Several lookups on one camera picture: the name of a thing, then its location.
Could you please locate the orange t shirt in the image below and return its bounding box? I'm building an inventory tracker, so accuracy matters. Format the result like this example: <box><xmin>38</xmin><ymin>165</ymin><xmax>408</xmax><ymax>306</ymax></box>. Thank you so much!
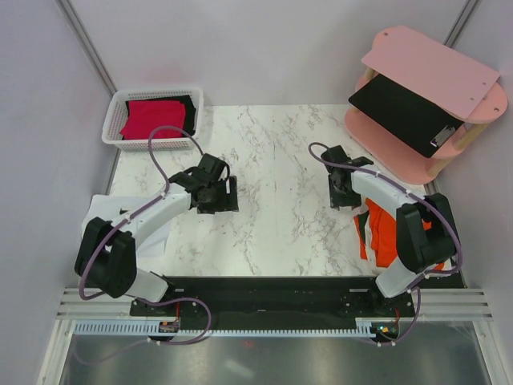
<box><xmin>366</xmin><ymin>198</ymin><xmax>398</xmax><ymax>268</ymax></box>

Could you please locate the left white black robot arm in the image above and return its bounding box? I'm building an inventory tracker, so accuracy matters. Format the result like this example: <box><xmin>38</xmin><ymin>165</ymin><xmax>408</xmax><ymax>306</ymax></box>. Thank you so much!
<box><xmin>75</xmin><ymin>153</ymin><xmax>239</xmax><ymax>315</ymax></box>

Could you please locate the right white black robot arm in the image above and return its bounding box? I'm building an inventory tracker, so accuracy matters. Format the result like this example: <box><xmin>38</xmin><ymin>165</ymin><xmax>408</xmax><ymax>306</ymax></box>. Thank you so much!
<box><xmin>317</xmin><ymin>145</ymin><xmax>462</xmax><ymax>316</ymax></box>

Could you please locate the pink two-tier shelf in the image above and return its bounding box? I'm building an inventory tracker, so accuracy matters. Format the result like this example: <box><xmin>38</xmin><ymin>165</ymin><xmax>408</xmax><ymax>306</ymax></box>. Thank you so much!
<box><xmin>344</xmin><ymin>26</ymin><xmax>508</xmax><ymax>185</ymax></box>

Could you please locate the white plastic laundry basket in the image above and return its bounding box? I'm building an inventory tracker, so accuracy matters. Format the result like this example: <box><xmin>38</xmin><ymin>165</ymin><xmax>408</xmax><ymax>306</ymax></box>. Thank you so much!
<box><xmin>102</xmin><ymin>87</ymin><xmax>205</xmax><ymax>152</ymax></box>

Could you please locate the magenta t shirt in basket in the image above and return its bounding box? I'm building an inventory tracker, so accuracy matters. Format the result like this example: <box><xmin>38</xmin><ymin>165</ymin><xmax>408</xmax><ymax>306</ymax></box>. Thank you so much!
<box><xmin>120</xmin><ymin>100</ymin><xmax>187</xmax><ymax>140</ymax></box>

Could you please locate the black clipboard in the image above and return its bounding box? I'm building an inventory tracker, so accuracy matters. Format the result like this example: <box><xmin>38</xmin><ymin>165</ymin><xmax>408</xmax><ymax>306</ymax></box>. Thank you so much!
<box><xmin>349</xmin><ymin>75</ymin><xmax>463</xmax><ymax>158</ymax></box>

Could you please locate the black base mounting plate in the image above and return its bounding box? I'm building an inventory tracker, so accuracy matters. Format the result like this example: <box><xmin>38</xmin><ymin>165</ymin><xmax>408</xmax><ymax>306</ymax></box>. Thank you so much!
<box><xmin>128</xmin><ymin>277</ymin><xmax>414</xmax><ymax>331</ymax></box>

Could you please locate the loose pink board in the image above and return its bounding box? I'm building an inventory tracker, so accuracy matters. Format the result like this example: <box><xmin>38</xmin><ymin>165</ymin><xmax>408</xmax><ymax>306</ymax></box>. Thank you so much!
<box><xmin>357</xmin><ymin>26</ymin><xmax>507</xmax><ymax>124</ymax></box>

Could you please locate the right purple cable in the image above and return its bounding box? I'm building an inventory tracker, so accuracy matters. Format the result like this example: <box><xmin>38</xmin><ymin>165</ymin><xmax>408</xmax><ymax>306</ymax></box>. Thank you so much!
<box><xmin>308</xmin><ymin>142</ymin><xmax>464</xmax><ymax>348</ymax></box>

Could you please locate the purple cable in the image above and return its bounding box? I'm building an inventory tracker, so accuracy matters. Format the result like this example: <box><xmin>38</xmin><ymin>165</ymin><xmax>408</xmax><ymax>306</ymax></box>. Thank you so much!
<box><xmin>308</xmin><ymin>142</ymin><xmax>464</xmax><ymax>348</ymax></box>
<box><xmin>71</xmin><ymin>126</ymin><xmax>213</xmax><ymax>366</ymax></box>

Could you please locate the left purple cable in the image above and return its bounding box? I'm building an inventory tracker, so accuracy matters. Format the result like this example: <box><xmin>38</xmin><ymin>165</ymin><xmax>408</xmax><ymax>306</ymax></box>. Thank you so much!
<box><xmin>71</xmin><ymin>126</ymin><xmax>213</xmax><ymax>366</ymax></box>

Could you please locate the white slotted cable duct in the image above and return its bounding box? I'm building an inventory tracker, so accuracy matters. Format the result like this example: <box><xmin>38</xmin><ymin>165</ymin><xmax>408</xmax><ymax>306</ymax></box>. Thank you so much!
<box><xmin>73</xmin><ymin>318</ymin><xmax>376</xmax><ymax>338</ymax></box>

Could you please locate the aluminium rail frame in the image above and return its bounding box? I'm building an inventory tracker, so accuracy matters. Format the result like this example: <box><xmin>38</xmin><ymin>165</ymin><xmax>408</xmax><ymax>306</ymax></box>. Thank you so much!
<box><xmin>38</xmin><ymin>289</ymin><xmax>507</xmax><ymax>384</ymax></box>

